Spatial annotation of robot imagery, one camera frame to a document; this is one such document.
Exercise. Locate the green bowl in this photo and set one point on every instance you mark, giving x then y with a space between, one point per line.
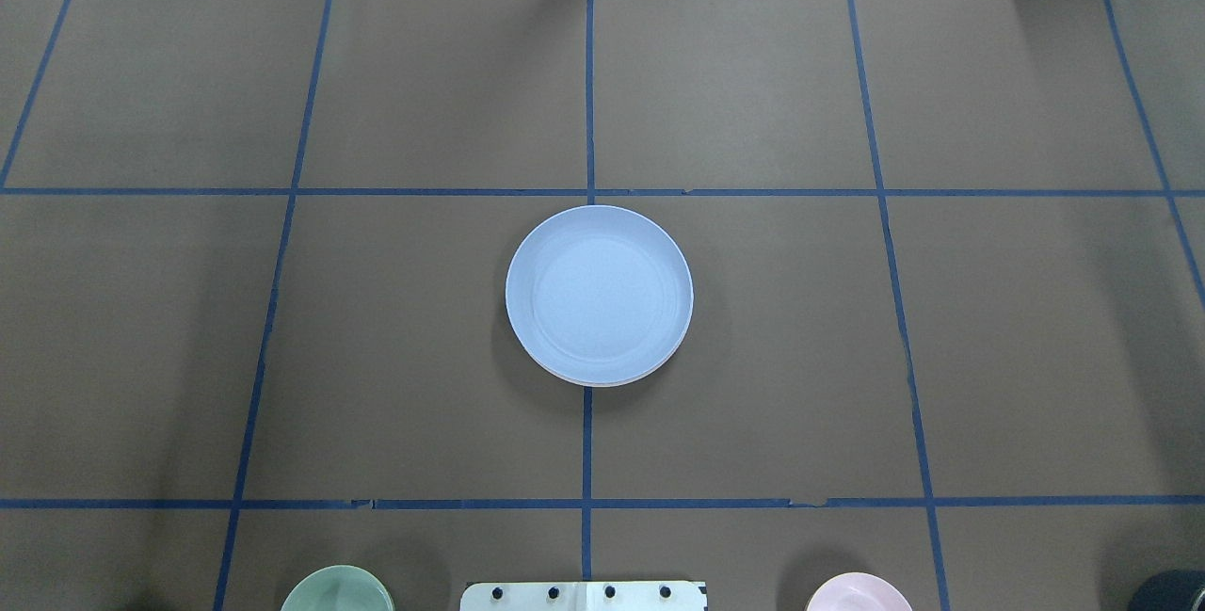
340 587

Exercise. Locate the dark blue pot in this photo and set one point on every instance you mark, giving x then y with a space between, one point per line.
1170 590

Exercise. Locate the white camera stand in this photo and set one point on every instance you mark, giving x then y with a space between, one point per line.
586 595

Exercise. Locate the pink bowl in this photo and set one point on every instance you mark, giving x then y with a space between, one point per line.
857 591

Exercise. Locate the light blue plate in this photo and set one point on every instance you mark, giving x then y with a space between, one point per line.
601 275

